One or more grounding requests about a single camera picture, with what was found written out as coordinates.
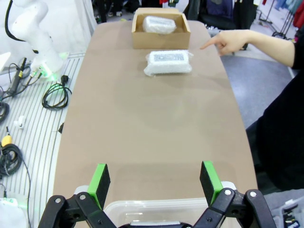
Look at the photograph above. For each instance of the person's right forearm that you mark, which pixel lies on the person's right forearm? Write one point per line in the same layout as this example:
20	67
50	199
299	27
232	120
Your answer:
273	47

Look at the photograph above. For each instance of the clear plastic container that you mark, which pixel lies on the clear plastic container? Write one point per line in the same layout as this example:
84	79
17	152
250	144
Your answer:
154	211

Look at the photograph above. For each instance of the bubble-wrapped white clock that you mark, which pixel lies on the bubble-wrapped white clock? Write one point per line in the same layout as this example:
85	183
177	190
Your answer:
166	66
159	25

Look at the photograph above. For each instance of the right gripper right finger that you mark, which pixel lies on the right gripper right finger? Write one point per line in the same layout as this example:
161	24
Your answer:
210	183

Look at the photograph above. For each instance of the white ribbed base plate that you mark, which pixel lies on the white ribbed base plate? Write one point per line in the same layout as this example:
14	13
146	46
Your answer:
35	147

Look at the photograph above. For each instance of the person in black shirt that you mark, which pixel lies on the person in black shirt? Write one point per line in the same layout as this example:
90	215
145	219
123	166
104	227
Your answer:
285	130

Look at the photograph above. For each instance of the black metal clothes rack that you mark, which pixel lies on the black metal clothes rack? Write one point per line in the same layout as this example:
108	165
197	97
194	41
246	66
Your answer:
281	33

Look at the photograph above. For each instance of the yellow plug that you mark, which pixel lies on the yellow plug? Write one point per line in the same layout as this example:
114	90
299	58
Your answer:
6	140

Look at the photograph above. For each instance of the person's right hand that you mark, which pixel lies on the person's right hand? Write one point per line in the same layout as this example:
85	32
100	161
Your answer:
231	42

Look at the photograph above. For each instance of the open cardboard box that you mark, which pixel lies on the open cardboard box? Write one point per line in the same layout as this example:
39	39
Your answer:
161	41

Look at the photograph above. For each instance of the small white plastic part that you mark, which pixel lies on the small white plastic part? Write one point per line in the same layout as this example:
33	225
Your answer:
19	122

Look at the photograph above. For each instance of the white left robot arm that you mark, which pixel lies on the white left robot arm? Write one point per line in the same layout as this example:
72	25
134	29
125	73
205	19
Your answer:
35	47

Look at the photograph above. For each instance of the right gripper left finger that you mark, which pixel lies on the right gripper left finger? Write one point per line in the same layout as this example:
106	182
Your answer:
98	187

